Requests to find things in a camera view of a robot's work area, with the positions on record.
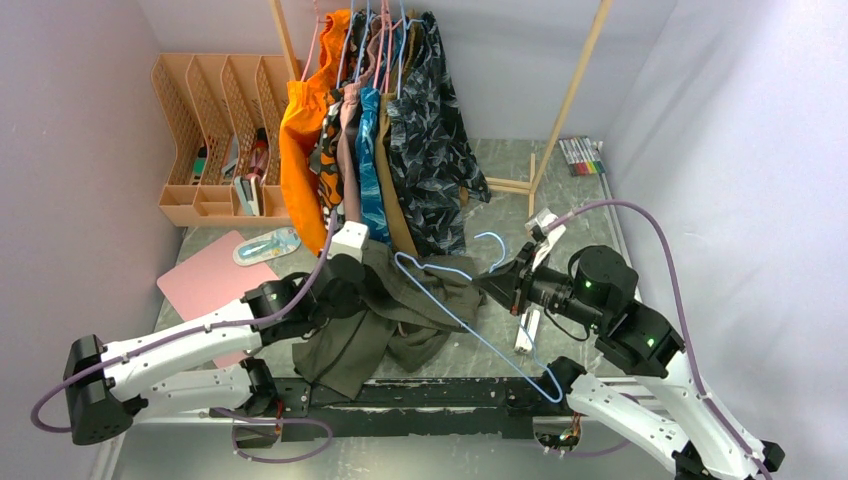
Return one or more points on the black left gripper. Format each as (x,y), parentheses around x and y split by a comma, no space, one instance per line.
(354,295)

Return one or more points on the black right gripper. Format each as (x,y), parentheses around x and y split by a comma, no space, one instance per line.
(512,283)

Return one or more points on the olive green shorts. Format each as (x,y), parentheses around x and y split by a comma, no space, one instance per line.
(409,319)

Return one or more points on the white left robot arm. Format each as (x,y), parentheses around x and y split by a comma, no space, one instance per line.
(113,385)

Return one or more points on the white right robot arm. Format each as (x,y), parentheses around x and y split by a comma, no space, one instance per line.
(698,438)

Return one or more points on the black orange patterned shorts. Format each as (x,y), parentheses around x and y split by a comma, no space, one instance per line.
(345,29)

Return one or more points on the blue patterned shorts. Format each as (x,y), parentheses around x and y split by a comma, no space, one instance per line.
(372,205)

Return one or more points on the dark leaf-print shorts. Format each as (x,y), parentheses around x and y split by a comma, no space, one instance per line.
(430,157)

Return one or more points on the pink hanging shorts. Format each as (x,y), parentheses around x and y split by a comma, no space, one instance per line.
(365,39)

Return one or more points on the orange hanging shorts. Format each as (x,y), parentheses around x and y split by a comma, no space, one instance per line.
(298,134)

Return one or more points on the brown hanging shorts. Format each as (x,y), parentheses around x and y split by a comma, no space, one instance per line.
(400,235)

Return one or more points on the white stapler on table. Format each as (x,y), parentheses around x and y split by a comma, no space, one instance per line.
(527,330)

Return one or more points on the blue correction tape package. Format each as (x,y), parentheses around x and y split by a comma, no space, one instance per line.
(277,243)

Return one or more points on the wooden clothes rack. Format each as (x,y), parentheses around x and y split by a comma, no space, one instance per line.
(537,171)

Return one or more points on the pink clipboard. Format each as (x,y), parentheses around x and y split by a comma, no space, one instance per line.
(209,278)

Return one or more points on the set of coloured markers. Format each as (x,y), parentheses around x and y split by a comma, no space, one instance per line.
(582,156)

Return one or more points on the peach desk organizer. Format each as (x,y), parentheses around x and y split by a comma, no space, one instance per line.
(215,106)

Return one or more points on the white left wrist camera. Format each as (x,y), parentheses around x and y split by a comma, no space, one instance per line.
(350,240)

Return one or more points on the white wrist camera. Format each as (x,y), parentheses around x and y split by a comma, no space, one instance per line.
(350,240)
(544,236)

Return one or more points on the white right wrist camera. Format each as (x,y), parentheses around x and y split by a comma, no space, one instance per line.
(544,236)

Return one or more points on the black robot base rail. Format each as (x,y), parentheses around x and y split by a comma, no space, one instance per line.
(507,406)

